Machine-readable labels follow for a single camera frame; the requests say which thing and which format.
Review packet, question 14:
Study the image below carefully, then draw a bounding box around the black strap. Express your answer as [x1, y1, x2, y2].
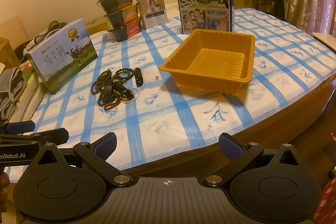
[98, 80, 114, 107]

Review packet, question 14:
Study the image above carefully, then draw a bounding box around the black wristband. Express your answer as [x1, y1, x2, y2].
[134, 68, 144, 87]

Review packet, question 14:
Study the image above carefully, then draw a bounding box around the reddish bead bracelet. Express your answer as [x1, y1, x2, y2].
[104, 97, 123, 110]

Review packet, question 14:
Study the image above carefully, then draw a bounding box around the small white box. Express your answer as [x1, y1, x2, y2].
[136, 0, 168, 30]

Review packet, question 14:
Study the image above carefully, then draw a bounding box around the blue milk carton box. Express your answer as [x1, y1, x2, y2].
[174, 0, 235, 34]

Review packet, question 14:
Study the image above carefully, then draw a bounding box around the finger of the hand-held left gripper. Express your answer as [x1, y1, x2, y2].
[0, 128, 69, 146]
[0, 120, 36, 135]

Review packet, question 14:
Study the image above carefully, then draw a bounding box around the wooden furniture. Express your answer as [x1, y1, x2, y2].
[0, 38, 21, 69]

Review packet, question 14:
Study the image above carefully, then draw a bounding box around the dark bead bracelet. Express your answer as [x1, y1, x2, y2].
[91, 70, 114, 95]

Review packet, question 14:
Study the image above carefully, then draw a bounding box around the green meadow milk box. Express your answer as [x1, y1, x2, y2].
[26, 18, 98, 92]

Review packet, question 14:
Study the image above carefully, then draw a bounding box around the person's left hand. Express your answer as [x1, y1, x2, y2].
[0, 172, 11, 189]

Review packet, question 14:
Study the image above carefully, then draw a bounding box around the yellow plastic tray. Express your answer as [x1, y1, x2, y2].
[159, 29, 256, 95]

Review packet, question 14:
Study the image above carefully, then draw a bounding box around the white wooden chair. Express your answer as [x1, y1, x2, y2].
[312, 32, 336, 52]

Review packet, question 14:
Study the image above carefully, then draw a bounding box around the grey cloth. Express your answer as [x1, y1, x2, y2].
[0, 68, 27, 119]

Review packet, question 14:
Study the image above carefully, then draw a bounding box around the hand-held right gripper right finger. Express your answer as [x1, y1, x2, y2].
[204, 133, 302, 188]

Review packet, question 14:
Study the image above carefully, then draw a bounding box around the black bowl yellow label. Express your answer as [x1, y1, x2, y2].
[104, 3, 139, 26]

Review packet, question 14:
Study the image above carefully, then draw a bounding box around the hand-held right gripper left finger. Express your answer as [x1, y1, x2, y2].
[31, 132, 134, 188]

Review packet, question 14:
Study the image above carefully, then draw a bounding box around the black bowl dark label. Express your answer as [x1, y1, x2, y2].
[97, 0, 135, 14]

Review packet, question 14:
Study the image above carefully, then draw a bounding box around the stack of books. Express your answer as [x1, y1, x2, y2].
[13, 61, 44, 111]

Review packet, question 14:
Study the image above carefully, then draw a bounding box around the red checked cloth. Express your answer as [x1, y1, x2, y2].
[319, 179, 336, 224]

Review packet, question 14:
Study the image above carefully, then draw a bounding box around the pearl necklace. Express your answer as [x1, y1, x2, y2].
[121, 87, 141, 104]

